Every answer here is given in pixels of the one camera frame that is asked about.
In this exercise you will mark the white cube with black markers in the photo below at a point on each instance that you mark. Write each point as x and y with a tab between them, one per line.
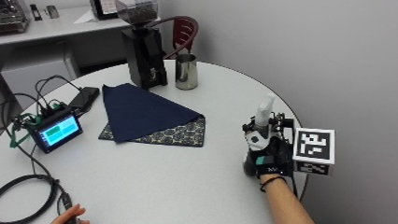
313	143

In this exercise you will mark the steel milk jug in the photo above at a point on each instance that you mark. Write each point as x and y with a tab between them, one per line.
185	72

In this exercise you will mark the black wrist band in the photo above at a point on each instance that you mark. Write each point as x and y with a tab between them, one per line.
270	181

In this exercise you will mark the small black touchscreen device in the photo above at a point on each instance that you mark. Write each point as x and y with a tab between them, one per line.
57	130

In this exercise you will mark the navy cloth with patterned underside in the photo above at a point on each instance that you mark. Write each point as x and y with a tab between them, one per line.
142	113

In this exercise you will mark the red chair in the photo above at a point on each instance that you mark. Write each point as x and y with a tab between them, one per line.
185	32

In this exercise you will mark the black coffee grinder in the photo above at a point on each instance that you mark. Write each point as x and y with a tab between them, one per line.
142	49

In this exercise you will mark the black power bank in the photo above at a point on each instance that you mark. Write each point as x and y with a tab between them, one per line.
84	97

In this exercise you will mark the black framed box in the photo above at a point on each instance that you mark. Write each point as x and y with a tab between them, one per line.
104	9

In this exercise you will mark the white folded paper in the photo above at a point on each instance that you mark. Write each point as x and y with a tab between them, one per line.
85	17

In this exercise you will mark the white counter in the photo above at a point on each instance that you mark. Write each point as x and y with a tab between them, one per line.
61	31

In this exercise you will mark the small grey tool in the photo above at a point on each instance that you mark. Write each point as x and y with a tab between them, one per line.
52	11

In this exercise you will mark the small black tool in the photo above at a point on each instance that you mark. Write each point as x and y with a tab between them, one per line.
36	12

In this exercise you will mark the steel espresso machine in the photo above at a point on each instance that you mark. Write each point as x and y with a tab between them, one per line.
12	15

